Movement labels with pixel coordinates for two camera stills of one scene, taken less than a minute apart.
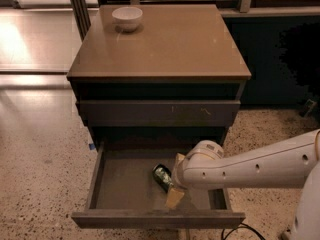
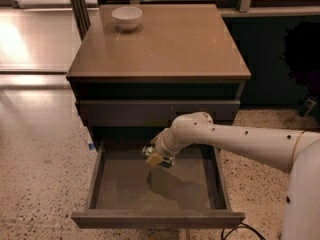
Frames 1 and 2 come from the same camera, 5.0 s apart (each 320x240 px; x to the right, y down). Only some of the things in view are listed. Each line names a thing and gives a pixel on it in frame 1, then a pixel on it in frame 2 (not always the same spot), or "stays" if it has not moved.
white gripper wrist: [182, 174] to [162, 147]
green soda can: [163, 176] to [166, 161]
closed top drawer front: [159, 113] stays
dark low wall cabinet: [282, 54] stays
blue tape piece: [92, 146] stays
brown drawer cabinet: [177, 79] stays
